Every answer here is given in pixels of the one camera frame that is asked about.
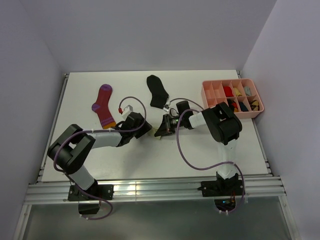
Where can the navy rolled sock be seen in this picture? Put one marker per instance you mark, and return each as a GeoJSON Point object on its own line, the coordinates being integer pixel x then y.
{"type": "Point", "coordinates": [243, 107]}

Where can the maroon purple orange sock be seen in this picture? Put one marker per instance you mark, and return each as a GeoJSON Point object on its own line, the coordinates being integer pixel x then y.
{"type": "Point", "coordinates": [101, 107]}

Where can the aluminium frame rail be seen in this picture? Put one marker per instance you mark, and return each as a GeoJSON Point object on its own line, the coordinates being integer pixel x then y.
{"type": "Point", "coordinates": [171, 189]}

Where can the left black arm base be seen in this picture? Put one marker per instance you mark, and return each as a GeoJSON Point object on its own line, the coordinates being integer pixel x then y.
{"type": "Point", "coordinates": [90, 200]}

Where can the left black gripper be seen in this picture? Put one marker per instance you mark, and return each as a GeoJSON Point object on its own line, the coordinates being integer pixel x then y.
{"type": "Point", "coordinates": [146, 127]}

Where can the yellow rolled sock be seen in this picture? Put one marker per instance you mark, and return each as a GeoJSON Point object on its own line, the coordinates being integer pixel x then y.
{"type": "Point", "coordinates": [237, 92]}

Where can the black orange rolled sock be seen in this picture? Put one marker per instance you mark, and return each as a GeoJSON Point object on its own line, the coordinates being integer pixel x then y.
{"type": "Point", "coordinates": [232, 105]}

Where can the argyle rolled sock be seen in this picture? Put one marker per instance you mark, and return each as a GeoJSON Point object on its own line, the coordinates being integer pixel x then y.
{"type": "Point", "coordinates": [254, 105]}

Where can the grey rolled sock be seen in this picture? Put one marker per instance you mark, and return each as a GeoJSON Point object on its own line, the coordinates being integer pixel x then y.
{"type": "Point", "coordinates": [247, 90]}

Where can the red rolled sock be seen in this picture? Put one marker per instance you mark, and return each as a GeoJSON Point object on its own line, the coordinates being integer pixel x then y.
{"type": "Point", "coordinates": [228, 91]}

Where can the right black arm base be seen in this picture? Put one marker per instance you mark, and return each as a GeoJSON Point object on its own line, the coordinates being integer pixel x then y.
{"type": "Point", "coordinates": [228, 189]}

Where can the pink divided organizer box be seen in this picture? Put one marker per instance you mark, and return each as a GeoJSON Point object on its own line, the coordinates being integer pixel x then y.
{"type": "Point", "coordinates": [212, 93]}

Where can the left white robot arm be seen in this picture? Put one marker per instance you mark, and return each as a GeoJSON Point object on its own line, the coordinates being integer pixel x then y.
{"type": "Point", "coordinates": [72, 147]}

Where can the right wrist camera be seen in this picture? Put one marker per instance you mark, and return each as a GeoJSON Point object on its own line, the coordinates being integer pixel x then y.
{"type": "Point", "coordinates": [166, 107]}

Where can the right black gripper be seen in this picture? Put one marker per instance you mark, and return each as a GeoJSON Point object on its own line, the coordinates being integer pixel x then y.
{"type": "Point", "coordinates": [165, 128]}

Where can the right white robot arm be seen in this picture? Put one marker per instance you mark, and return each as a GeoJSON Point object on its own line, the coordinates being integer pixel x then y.
{"type": "Point", "coordinates": [223, 125]}

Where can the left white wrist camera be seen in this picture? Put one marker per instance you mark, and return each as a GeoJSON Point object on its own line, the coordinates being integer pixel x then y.
{"type": "Point", "coordinates": [125, 112]}

